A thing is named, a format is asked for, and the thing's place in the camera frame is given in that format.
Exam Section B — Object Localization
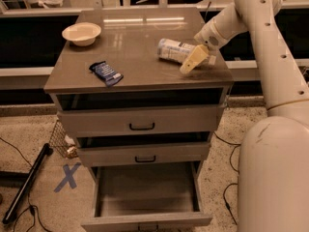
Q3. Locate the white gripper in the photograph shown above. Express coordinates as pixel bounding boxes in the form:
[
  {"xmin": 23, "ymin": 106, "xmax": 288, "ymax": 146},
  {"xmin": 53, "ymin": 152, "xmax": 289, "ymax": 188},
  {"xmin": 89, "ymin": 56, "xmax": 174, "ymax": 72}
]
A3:
[{"xmin": 180, "ymin": 19, "xmax": 226, "ymax": 74}]

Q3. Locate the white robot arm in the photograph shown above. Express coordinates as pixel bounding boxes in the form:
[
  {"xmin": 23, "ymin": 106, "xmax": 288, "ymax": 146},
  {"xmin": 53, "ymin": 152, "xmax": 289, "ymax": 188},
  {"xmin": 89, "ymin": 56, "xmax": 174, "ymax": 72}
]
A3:
[{"xmin": 195, "ymin": 0, "xmax": 309, "ymax": 232}]

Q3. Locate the grey drawer cabinet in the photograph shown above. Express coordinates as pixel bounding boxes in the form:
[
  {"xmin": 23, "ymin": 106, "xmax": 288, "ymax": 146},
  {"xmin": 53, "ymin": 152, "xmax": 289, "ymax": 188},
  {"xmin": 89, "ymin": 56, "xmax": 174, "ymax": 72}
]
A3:
[{"xmin": 43, "ymin": 7, "xmax": 236, "ymax": 232}]

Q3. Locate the grey middle drawer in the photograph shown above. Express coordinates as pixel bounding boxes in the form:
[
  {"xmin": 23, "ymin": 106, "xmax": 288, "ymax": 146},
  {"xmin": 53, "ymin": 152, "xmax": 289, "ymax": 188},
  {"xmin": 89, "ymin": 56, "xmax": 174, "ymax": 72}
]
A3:
[{"xmin": 77, "ymin": 142, "xmax": 210, "ymax": 167}]

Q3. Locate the grey drawer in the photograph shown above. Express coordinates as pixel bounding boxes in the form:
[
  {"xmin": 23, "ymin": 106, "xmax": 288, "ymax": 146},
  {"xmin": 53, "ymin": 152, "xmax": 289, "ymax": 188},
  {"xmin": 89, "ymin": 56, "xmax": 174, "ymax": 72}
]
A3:
[
  {"xmin": 81, "ymin": 162, "xmax": 212, "ymax": 232},
  {"xmin": 58, "ymin": 105, "xmax": 224, "ymax": 137},
  {"xmin": 77, "ymin": 142, "xmax": 210, "ymax": 167}
]

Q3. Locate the grey top drawer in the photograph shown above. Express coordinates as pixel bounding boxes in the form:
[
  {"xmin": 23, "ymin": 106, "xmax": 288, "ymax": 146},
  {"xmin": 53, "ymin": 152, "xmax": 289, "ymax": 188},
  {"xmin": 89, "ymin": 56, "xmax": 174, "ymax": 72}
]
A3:
[{"xmin": 58, "ymin": 105, "xmax": 224, "ymax": 137}]

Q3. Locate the grey bottom drawer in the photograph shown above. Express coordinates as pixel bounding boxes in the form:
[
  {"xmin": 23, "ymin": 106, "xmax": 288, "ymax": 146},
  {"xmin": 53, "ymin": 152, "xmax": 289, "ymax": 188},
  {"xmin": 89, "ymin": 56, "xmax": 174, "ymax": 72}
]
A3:
[{"xmin": 81, "ymin": 162, "xmax": 212, "ymax": 232}]

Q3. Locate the blue snack packet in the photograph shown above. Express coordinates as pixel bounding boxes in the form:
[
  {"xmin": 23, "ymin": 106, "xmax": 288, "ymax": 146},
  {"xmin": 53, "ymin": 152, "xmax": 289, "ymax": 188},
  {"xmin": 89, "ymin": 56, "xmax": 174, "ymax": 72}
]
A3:
[{"xmin": 89, "ymin": 61, "xmax": 124, "ymax": 87}]

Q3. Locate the white paper bowl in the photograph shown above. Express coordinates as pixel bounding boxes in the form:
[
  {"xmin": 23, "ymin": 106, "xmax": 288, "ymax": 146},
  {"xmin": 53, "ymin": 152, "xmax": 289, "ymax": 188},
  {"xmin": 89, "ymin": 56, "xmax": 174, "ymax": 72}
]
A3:
[{"xmin": 62, "ymin": 22, "xmax": 101, "ymax": 46}]

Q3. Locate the blue tape cross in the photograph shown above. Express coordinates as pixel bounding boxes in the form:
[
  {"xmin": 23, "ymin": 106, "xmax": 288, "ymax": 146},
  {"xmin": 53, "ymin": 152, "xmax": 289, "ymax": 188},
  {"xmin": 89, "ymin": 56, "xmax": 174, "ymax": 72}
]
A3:
[{"xmin": 54, "ymin": 162, "xmax": 81, "ymax": 192}]

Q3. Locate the black left floor bar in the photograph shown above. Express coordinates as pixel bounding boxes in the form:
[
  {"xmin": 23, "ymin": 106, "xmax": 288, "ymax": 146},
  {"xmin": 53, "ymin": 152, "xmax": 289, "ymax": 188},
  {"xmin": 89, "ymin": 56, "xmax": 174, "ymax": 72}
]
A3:
[{"xmin": 2, "ymin": 143, "xmax": 53, "ymax": 225}]

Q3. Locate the black floor cable right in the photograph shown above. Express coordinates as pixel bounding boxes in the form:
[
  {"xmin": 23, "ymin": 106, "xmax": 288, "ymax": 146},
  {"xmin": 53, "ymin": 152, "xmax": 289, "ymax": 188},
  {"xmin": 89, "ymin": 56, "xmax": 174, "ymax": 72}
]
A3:
[{"xmin": 212, "ymin": 131, "xmax": 242, "ymax": 227}]

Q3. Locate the black floor cable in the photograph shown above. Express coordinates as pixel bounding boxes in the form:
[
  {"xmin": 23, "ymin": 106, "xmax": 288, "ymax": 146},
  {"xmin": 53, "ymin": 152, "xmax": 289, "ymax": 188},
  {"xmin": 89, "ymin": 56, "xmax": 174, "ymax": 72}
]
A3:
[
  {"xmin": 212, "ymin": 131, "xmax": 242, "ymax": 227},
  {"xmin": 0, "ymin": 136, "xmax": 52, "ymax": 232}
]

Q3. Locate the wire mesh basket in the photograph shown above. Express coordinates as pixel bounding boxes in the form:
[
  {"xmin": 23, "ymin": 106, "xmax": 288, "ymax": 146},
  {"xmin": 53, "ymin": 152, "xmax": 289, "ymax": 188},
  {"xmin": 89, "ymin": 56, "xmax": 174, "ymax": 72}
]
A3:
[{"xmin": 49, "ymin": 120, "xmax": 77, "ymax": 159}]

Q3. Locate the black floor cable left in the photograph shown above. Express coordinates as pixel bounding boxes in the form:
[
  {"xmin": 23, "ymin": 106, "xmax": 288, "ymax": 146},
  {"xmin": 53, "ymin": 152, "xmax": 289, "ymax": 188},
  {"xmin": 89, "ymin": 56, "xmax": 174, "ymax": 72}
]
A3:
[{"xmin": 0, "ymin": 136, "xmax": 52, "ymax": 232}]

